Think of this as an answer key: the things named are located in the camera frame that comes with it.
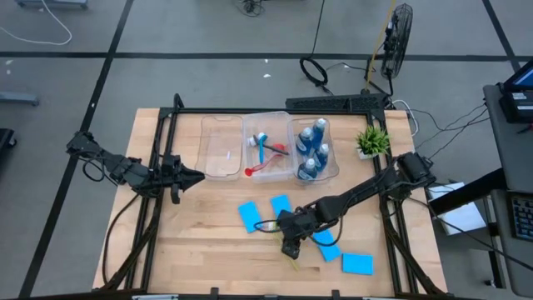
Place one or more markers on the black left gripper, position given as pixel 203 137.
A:
pixel 171 175

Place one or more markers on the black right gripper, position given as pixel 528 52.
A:
pixel 296 225

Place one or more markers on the yellow-green dish brush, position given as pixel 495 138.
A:
pixel 295 265

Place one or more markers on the blue sponge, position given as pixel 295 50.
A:
pixel 330 251
pixel 357 264
pixel 280 204
pixel 250 217

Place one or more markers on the blue dish soap bottle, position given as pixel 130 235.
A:
pixel 319 131
pixel 304 143
pixel 307 171
pixel 321 157

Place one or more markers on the red dish brush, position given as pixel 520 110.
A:
pixel 249 171

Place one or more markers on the blue dish brush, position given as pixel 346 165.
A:
pixel 261 151

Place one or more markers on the grey dish brush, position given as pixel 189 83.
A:
pixel 272 147

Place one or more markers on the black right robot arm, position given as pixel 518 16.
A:
pixel 366 191

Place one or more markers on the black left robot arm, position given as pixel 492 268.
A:
pixel 116 168

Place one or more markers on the shallow clear plastic tray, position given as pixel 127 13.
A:
pixel 332 166
pixel 218 146

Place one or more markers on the deep clear plastic bin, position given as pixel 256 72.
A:
pixel 270 121

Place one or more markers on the small potted green plant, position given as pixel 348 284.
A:
pixel 372 141

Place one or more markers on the white paper scrap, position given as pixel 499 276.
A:
pixel 267 76

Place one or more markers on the black perforated metal box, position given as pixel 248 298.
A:
pixel 333 102

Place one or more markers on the black desk support bar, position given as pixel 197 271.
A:
pixel 466 193

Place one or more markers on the black chair base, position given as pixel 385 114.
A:
pixel 5 143

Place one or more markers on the grey metal bar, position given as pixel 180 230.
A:
pixel 18 99

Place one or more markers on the black floor fan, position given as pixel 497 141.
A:
pixel 397 37

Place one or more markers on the grey desk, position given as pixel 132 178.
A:
pixel 508 158

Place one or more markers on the black keyboard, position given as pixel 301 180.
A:
pixel 524 218

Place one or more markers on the black laptop computer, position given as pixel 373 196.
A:
pixel 520 104

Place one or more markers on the black aluminium rig frame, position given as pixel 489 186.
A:
pixel 187 111

